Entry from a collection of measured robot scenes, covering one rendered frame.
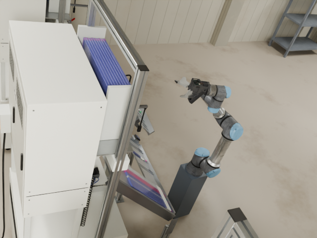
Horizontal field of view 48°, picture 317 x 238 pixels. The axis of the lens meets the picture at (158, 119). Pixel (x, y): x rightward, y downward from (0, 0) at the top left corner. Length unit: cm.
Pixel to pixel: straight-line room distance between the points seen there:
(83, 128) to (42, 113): 20
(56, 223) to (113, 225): 36
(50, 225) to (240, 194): 215
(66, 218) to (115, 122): 90
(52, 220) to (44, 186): 65
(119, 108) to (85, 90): 23
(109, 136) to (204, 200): 201
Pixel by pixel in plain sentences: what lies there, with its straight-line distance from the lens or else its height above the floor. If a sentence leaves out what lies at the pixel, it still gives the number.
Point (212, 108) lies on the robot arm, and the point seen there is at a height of 138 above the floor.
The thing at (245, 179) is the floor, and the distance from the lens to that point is 408.
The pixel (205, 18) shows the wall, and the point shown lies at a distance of 645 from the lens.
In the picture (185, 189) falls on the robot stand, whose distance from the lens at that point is 307.
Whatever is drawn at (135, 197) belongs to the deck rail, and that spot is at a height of 101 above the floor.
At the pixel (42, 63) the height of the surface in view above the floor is 172.
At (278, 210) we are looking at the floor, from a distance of 398.
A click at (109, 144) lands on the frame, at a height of 139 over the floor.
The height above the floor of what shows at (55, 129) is 159.
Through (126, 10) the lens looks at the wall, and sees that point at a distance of 552.
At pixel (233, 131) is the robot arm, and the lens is 258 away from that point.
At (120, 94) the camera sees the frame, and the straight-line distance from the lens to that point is 163.
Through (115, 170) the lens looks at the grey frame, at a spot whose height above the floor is 132.
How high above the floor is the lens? 260
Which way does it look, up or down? 37 degrees down
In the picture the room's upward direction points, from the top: 18 degrees clockwise
